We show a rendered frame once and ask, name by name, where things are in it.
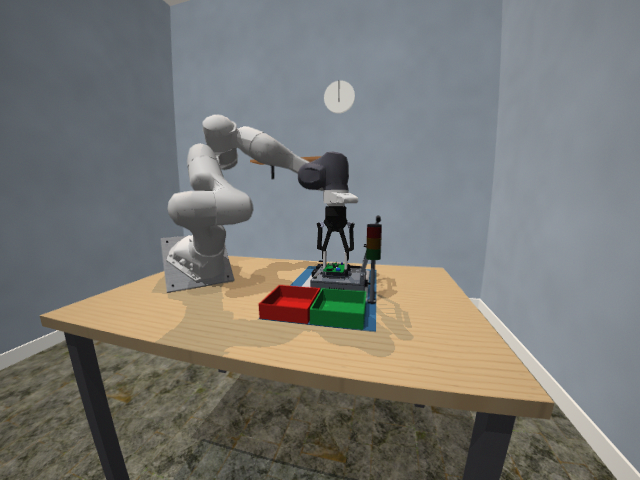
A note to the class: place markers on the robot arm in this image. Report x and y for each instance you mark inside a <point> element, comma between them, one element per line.
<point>215,202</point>

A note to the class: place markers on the green bin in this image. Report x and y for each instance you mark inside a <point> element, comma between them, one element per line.
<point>321,311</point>

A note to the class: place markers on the green circuit board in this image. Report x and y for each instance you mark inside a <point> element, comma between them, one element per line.
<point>334,267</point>

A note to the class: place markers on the red open-top bin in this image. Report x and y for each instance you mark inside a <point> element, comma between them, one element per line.
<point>297,300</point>

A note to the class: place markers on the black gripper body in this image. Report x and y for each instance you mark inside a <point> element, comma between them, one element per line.
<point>335,214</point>

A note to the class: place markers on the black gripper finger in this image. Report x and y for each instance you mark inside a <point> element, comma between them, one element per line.
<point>347,249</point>
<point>320,226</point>

